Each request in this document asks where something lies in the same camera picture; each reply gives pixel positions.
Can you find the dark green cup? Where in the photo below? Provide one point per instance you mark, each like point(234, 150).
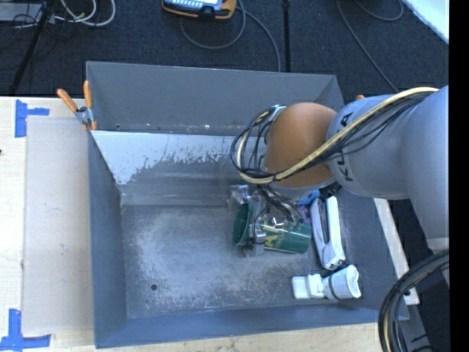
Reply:
point(289, 238)

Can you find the small purple object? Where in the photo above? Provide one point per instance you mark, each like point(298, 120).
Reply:
point(305, 214)

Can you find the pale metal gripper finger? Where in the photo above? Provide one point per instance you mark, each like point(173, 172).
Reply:
point(256, 247)
point(239, 196)

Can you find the black cylinder on white bracket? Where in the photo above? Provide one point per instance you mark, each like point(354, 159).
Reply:
point(331, 189)

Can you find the grey metal bin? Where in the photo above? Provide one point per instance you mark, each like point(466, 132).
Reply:
point(183, 255)

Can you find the pale wood flat board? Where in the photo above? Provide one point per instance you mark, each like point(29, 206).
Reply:
point(55, 215)

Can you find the small blue object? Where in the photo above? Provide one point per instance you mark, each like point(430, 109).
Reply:
point(314, 196)

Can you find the white and grey bottle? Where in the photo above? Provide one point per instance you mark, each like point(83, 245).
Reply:
point(337, 286)

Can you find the white and grey stapler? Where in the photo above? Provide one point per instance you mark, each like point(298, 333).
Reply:
point(334, 233)

